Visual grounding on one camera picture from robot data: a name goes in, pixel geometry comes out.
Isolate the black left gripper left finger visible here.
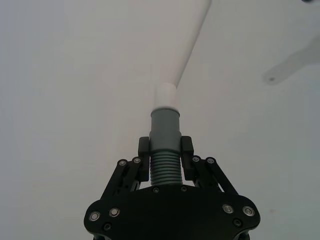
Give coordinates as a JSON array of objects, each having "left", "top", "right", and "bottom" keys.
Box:
[{"left": 100, "top": 136, "right": 151, "bottom": 201}]

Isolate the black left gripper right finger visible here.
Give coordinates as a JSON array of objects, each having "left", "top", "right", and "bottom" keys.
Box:
[{"left": 180, "top": 135, "right": 240, "bottom": 197}]

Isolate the grey ribbed hose with cuff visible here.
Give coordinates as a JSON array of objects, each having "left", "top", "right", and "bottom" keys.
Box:
[{"left": 148, "top": 106, "right": 182, "bottom": 188}]

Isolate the white plastic nozzle tube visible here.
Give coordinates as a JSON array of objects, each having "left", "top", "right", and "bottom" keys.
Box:
[{"left": 152, "top": 0, "right": 214, "bottom": 110}]

